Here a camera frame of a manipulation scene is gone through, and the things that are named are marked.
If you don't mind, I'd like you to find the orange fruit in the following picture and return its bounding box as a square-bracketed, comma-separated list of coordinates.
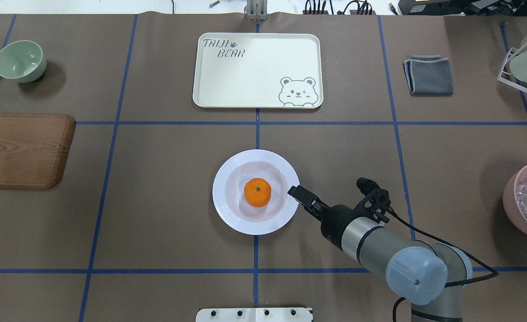
[244, 178, 272, 208]

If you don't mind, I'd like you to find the white cup rack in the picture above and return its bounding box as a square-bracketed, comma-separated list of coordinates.
[497, 18, 527, 104]

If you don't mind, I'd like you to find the grey folded cloth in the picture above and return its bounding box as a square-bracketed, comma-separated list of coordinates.
[404, 55, 454, 96]

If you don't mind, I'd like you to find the aluminium frame post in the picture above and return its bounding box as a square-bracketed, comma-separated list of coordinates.
[244, 0, 269, 22]

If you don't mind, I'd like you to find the green bowl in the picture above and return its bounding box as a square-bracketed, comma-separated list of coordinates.
[0, 40, 47, 83]

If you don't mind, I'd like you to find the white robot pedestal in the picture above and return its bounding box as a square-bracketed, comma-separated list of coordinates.
[195, 306, 314, 322]

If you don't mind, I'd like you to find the cream bear tray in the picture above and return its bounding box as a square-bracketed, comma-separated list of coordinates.
[192, 32, 323, 109]

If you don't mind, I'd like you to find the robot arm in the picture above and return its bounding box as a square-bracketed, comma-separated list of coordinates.
[288, 178, 472, 322]

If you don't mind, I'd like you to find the white plate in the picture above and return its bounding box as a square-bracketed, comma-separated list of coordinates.
[212, 149, 299, 236]

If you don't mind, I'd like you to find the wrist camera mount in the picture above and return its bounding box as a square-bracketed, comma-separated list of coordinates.
[354, 177, 391, 225]

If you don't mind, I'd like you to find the wooden cutting board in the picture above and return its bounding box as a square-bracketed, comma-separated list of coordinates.
[0, 114, 76, 190]

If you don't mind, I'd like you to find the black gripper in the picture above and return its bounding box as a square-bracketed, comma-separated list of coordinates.
[287, 185, 357, 250]

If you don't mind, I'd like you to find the pink bowl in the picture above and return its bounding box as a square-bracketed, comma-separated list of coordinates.
[503, 161, 527, 242]

